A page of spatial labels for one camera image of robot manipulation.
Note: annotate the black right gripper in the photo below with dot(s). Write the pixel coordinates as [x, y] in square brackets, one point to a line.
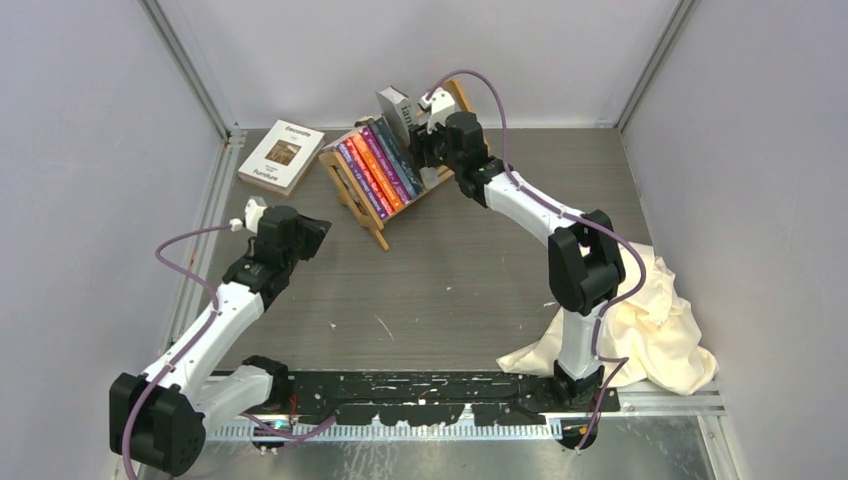
[421, 140]

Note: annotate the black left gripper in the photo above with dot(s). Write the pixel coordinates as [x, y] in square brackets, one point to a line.
[315, 231]

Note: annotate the blue Nineteen Eighty-Four book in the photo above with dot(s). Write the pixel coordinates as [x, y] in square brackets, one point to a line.
[388, 171]

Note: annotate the floral Louisa May Alcott book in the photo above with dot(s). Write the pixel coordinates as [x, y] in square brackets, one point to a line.
[392, 149]

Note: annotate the stack of grey magazines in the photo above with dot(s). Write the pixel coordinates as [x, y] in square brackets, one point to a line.
[401, 114]

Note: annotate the red Treehouse book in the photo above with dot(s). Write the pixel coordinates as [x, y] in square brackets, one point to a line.
[365, 179]

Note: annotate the orange 78-Storey Treehouse book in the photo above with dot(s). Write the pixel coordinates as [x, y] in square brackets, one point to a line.
[371, 172]

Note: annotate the magenta paperback book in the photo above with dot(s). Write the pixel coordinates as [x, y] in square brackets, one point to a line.
[384, 173]

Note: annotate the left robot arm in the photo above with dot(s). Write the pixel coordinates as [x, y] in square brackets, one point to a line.
[161, 417]

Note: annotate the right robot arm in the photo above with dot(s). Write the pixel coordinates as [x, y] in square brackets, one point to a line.
[585, 267]

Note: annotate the white Decorate Furniture book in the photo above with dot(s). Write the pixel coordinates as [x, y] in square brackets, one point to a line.
[282, 157]

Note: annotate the cream cloth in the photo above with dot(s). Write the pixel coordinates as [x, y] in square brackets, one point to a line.
[655, 329]

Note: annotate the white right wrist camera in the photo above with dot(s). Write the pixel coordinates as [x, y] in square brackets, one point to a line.
[439, 104]

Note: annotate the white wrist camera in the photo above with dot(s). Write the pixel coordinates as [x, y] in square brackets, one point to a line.
[254, 210]
[439, 104]

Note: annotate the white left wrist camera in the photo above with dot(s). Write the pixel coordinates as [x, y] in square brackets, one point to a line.
[254, 210]

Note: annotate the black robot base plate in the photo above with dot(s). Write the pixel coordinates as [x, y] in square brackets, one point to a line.
[427, 398]

